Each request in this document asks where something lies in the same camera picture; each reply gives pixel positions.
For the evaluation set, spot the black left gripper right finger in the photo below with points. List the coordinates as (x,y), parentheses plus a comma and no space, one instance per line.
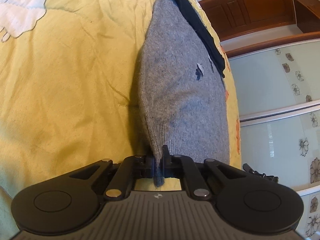
(170,166)

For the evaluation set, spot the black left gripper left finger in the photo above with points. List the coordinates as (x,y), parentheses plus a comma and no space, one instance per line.
(143,166)

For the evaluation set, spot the grey knit sweater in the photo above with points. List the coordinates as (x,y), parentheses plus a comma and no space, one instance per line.
(181,89)

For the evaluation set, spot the glass sliding wardrobe door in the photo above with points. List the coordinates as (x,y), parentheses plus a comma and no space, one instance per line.
(278,99)

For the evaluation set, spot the yellow flowered bed quilt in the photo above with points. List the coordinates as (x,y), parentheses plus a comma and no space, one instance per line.
(68,88)

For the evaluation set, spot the brown wooden cabinet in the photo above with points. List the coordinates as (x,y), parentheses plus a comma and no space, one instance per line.
(307,15)

